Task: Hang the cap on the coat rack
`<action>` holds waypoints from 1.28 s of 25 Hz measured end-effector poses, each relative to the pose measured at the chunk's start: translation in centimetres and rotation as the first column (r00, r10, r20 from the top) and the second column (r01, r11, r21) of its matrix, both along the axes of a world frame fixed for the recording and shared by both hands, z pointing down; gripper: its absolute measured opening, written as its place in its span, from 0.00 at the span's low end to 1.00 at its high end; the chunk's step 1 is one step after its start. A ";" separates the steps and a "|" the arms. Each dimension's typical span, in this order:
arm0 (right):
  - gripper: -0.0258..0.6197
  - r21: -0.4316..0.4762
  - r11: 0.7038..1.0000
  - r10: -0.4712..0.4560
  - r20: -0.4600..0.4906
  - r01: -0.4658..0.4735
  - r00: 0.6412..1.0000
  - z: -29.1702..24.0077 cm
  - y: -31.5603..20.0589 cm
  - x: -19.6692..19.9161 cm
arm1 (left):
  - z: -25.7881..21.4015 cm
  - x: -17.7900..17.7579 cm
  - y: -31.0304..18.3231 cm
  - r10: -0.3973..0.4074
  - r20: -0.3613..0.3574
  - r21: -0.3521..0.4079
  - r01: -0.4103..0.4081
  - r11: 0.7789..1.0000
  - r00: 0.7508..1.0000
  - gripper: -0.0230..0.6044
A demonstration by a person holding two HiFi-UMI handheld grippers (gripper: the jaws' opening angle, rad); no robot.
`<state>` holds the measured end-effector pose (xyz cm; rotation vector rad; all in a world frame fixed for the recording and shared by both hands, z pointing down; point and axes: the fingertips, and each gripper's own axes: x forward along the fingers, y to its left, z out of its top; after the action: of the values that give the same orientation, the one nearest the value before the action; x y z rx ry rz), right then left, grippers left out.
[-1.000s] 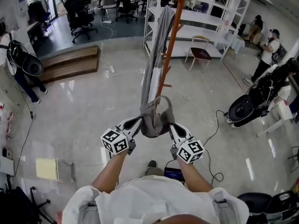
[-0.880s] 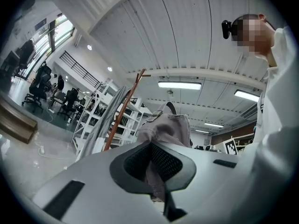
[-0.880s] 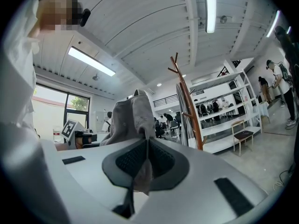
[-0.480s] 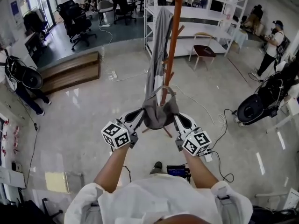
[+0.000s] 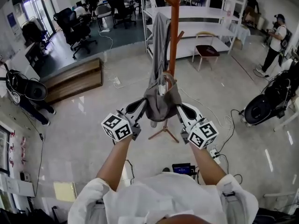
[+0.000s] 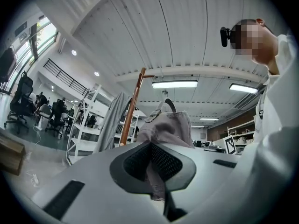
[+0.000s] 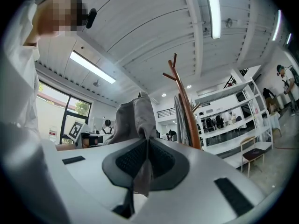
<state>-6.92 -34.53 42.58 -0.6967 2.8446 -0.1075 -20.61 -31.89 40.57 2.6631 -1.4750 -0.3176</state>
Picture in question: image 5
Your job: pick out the grey hanging garment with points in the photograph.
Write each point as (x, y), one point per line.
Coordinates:
(158, 43)

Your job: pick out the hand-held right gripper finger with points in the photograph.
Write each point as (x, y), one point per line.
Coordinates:
(182, 115)

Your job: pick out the person's right forearm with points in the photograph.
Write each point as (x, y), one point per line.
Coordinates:
(208, 167)

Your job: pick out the black tablet with blue screen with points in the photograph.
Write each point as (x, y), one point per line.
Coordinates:
(181, 169)

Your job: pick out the table with white cloth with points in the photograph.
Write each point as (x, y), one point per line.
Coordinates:
(241, 31)

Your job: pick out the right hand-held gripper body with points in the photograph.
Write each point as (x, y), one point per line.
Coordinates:
(203, 135)

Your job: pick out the person's white shirt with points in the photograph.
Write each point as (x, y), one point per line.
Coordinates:
(163, 199)

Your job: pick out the brown wooden coat rack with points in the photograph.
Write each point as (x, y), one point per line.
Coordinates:
(174, 31)

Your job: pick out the grey cap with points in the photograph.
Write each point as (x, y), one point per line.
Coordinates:
(161, 108)

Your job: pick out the white counter with display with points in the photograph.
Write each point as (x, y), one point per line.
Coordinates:
(16, 185)

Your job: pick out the cream square box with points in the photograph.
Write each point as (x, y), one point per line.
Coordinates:
(64, 191)

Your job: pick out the white power strip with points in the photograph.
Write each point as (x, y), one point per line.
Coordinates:
(215, 155)
(117, 80)

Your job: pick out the person's left forearm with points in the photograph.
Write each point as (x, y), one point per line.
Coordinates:
(114, 164)

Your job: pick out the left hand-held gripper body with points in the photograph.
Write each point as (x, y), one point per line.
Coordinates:
(116, 127)

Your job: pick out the black office chair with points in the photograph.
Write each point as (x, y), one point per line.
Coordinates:
(70, 27)
(32, 31)

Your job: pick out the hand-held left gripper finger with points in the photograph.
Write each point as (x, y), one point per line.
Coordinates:
(141, 113)

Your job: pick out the white metal shelf unit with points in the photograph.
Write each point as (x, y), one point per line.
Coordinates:
(198, 11)

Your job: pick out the person's black shoe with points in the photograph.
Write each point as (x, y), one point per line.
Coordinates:
(166, 169)

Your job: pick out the wooden chair with dark seat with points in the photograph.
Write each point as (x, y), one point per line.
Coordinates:
(207, 51)

